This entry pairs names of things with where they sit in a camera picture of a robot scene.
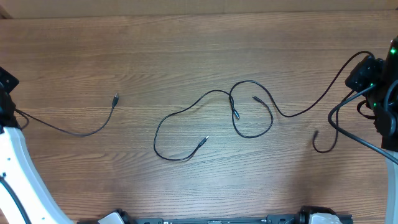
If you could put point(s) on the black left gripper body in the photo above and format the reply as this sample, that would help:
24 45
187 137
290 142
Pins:
7 82

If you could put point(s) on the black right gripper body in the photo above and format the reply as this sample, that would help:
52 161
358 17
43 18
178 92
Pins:
365 74

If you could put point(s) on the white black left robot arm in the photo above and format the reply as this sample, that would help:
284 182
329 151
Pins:
24 196

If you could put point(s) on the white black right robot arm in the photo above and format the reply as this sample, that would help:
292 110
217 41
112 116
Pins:
382 100

